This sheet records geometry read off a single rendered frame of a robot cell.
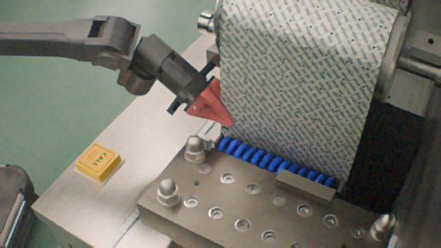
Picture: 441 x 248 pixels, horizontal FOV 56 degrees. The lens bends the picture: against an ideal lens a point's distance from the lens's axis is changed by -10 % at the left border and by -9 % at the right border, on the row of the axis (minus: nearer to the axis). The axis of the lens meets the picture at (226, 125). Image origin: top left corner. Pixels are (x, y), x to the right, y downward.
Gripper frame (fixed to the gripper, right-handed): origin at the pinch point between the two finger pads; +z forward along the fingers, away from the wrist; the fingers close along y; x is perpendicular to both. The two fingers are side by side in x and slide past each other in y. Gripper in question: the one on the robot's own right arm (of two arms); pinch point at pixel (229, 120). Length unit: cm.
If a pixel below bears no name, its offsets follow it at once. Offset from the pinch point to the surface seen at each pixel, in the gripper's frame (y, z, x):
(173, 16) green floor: -167, -62, -159
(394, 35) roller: -3.0, 7.6, 31.5
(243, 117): 0.3, 1.2, 3.1
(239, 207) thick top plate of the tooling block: 12.6, 9.3, 1.3
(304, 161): 0.2, 13.4, 4.9
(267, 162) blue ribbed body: 3.0, 8.9, 1.9
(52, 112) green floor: -55, -67, -163
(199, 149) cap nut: 7.5, -0.8, -1.5
